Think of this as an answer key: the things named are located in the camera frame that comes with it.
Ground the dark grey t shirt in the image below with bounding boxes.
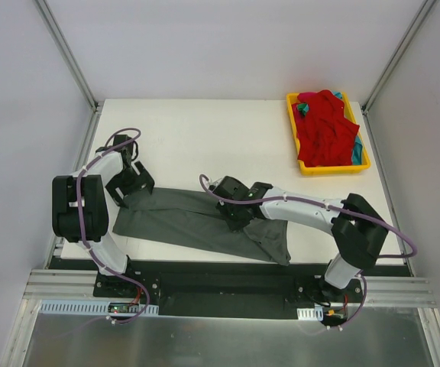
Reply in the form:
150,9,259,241
113,188,291,266

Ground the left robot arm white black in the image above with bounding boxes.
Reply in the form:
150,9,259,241
52,128,155,297

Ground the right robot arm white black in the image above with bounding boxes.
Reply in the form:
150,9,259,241
207,176,388,302

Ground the red t shirt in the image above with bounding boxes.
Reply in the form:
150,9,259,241
295,89,361,169

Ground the magenta t shirt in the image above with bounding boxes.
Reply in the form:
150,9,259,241
297,92,316,102

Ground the teal t shirt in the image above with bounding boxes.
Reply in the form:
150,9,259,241
295,91,364,166

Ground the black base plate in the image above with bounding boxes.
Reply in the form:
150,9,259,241
93,261,363,320

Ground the right white cable duct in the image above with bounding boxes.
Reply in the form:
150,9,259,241
296,305,324,322

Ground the white cable duct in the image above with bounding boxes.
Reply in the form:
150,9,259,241
296,305,324,322
40,300,159,317

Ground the front aluminium rail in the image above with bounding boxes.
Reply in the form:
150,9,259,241
24,269,437,308

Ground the left aluminium frame post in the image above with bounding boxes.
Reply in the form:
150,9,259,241
32,0,99,112

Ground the aluminium frame post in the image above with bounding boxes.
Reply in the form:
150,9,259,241
361,0,438,115
32,0,99,112

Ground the left white cable duct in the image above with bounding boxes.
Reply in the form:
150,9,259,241
40,300,159,317

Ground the right aluminium frame post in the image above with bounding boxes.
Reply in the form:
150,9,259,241
361,0,438,115

